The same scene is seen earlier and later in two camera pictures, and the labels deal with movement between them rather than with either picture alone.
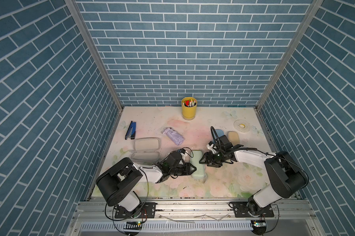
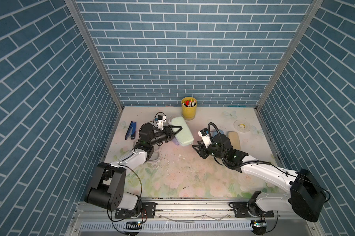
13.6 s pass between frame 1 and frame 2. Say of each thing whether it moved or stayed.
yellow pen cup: stayed
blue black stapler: stayed
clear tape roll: stayed
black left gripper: moved
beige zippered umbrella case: stayed
